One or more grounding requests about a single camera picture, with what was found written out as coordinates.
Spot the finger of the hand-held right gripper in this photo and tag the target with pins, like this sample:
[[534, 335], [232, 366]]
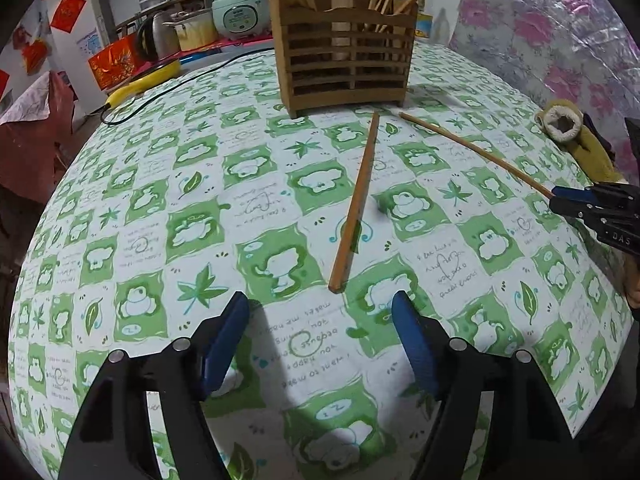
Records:
[[600, 196], [615, 227]]

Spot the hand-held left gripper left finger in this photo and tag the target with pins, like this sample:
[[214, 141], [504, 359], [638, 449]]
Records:
[[222, 345]]

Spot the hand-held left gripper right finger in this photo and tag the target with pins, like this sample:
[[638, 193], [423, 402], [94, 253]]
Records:
[[415, 345]]

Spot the wooden chopstick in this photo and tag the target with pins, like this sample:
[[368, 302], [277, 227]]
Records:
[[475, 152], [357, 195]]

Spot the wooden slatted chopstick holder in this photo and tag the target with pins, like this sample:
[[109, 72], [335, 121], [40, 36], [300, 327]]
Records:
[[345, 60]]

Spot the purple cloth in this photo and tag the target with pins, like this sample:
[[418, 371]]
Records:
[[597, 132]]

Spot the mustard yellow fleece sock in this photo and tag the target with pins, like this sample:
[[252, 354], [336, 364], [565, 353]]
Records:
[[575, 142]]

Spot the green checked tablecloth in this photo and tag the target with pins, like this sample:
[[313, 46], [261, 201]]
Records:
[[250, 210]]

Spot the pink floral blanket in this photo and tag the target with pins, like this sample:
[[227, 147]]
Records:
[[540, 25]]

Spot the table with red cloth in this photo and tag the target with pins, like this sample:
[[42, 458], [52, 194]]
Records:
[[35, 160]]

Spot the yellow electric frying pan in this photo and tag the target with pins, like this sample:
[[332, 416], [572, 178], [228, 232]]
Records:
[[145, 80]]

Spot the red gift box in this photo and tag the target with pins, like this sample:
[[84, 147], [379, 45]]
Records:
[[116, 62]]

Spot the pink floral cloth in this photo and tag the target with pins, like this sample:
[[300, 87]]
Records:
[[25, 102]]

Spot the cream cooking pot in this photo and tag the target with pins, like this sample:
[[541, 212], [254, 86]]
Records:
[[196, 30]]

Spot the steel electric kettle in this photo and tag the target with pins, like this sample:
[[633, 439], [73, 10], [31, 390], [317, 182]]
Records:
[[157, 35]]

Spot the mint green rice cooker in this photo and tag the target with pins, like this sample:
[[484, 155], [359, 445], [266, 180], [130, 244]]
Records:
[[239, 10]]

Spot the white refrigerator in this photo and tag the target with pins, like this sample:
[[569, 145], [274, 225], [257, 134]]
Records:
[[95, 20]]

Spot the red diamond paper decoration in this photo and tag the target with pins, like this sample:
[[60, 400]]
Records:
[[68, 12]]

